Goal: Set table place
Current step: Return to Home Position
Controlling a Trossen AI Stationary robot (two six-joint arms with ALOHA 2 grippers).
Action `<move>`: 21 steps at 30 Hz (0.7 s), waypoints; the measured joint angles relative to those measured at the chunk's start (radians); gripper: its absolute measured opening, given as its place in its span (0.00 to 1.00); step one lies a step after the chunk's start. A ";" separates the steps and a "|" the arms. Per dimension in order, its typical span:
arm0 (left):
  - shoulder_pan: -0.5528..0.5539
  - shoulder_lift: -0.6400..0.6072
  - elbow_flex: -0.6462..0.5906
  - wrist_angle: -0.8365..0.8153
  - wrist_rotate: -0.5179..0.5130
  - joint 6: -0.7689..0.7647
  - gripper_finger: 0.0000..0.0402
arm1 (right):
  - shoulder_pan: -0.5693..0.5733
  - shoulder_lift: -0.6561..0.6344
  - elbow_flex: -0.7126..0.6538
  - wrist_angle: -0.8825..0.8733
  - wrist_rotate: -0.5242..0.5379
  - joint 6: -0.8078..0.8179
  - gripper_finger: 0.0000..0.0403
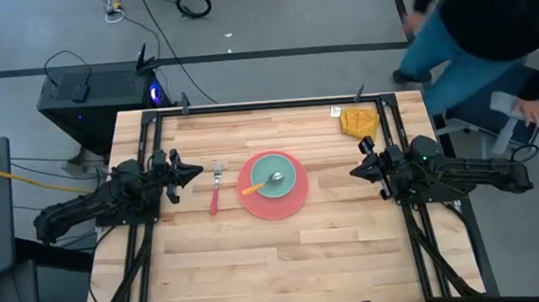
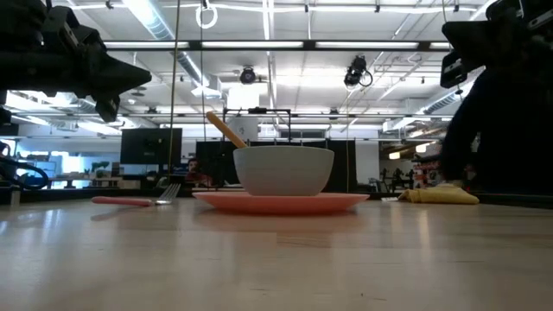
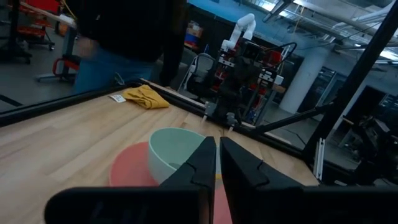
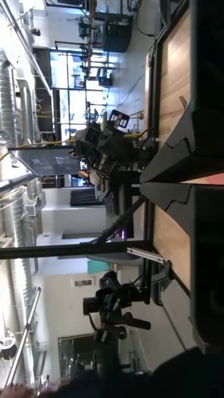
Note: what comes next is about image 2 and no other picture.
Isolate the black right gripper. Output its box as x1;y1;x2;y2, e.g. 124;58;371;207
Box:
440;64;553;196

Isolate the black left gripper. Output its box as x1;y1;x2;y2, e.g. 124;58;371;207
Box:
0;39;154;124

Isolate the yellow cloth napkin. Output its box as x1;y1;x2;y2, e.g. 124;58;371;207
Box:
397;182;480;206

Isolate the spoon with orange handle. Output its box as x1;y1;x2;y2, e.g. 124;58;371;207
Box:
205;110;249;149

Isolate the pale green bowl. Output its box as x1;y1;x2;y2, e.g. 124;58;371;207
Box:
232;144;335;198

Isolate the black computer monitor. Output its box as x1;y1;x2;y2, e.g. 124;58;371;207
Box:
119;127;184;166

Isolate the person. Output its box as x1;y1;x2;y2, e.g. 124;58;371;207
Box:
184;156;213;187

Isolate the pink round plate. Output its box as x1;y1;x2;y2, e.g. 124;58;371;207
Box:
192;190;371;216

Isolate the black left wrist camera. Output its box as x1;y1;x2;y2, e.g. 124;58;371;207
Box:
40;5;105;48

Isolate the fork with pink handle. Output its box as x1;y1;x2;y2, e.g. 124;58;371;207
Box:
91;182;182;208

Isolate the white looped cable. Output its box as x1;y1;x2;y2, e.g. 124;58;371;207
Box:
194;3;219;30

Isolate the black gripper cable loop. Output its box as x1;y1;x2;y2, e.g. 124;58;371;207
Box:
0;142;50;192

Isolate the black overhead camera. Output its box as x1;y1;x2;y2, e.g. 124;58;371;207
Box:
342;54;374;88

